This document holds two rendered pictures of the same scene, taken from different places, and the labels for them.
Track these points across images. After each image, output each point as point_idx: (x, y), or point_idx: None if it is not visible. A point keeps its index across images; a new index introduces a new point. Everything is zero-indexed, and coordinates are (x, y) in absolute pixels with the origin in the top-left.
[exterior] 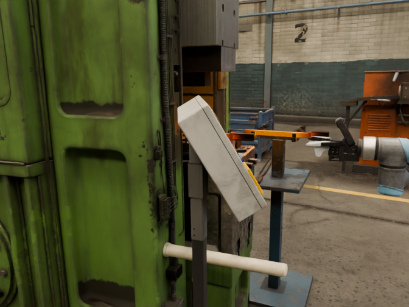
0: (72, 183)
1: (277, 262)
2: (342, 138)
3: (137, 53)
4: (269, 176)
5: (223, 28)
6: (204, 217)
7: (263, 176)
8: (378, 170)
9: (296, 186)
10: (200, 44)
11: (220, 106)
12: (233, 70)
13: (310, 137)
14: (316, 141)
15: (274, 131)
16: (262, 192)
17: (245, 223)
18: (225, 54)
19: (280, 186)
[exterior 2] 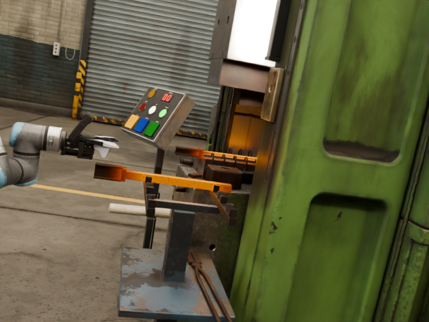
0: None
1: (116, 204)
2: (82, 135)
3: None
4: (186, 275)
5: (215, 42)
6: (156, 153)
7: (195, 274)
8: (39, 160)
9: (129, 252)
10: None
11: (263, 147)
12: (216, 84)
13: (116, 144)
14: (109, 147)
15: (182, 178)
16: (124, 125)
17: None
18: (212, 66)
19: (150, 250)
